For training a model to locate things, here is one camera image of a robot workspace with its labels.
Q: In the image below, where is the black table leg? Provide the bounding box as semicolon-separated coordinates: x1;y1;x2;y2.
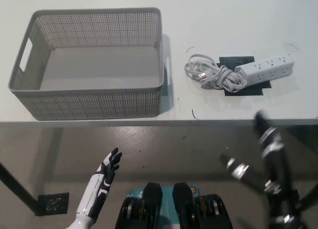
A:
0;161;38;215

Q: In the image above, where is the robot torso black teal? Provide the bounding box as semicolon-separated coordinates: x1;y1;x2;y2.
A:
114;181;235;229

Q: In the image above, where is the white power strip with cord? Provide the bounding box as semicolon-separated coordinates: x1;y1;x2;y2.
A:
183;52;296;92

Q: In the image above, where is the black floor tape patch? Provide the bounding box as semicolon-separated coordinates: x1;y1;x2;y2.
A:
38;192;70;214

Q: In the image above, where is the black tape patch on table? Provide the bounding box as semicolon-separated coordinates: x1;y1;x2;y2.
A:
218;56;272;97

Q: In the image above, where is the grey perforated plastic basket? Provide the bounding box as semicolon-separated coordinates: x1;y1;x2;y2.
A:
7;7;171;121

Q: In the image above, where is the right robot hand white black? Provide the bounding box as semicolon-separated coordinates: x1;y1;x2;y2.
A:
220;109;299;198

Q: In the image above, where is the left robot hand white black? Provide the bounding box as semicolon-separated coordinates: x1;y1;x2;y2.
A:
76;147;123;219

